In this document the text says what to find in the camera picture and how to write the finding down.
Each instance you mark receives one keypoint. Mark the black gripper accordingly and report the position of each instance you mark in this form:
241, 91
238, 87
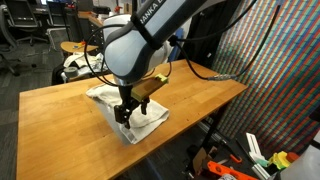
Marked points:
126, 95

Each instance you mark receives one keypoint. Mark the white woven towel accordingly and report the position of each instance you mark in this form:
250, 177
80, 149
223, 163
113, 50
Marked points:
155, 115

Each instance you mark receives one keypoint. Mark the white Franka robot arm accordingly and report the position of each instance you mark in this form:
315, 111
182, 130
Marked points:
133, 56

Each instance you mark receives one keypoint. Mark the crumpled white cloth pile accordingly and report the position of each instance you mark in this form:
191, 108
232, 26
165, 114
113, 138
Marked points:
78, 60

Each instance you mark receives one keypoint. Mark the black table leg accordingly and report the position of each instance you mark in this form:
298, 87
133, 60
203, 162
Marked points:
213, 133

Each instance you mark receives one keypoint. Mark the small open cardboard box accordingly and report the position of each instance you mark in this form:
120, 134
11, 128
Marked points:
201, 160

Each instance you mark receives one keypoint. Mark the small yellow red tool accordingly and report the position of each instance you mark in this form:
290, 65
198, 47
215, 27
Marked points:
80, 44

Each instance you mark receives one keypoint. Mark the round wooden side table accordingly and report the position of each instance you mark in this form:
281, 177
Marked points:
71, 47

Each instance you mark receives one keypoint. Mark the black bottle red top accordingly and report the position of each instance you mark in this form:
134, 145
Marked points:
117, 9

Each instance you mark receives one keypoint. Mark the black tool board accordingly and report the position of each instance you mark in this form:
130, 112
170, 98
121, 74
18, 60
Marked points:
233, 146

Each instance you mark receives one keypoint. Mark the orange spirit level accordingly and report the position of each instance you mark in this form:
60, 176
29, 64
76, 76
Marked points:
223, 170

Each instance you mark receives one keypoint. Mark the black equipment case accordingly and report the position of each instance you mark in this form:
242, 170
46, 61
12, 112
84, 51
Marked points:
100, 10

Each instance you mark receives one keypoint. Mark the white aluminium extrusion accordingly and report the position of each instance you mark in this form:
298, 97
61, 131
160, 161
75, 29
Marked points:
261, 171
254, 145

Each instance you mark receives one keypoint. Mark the multicolour patterned backdrop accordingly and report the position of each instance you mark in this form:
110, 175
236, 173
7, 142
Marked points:
280, 100

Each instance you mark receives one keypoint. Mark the yellow green plastic part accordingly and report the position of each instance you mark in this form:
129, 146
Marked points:
279, 160

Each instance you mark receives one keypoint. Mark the orange red cap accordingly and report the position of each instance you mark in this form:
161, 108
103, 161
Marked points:
292, 157

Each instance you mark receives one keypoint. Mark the white plastic bucket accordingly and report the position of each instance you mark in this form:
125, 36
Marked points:
303, 166

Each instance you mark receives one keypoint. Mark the silver metal rail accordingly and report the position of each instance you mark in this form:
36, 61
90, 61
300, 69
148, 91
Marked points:
208, 128

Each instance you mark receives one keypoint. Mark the grey duct tape roll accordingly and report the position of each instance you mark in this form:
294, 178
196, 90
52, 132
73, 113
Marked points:
70, 71

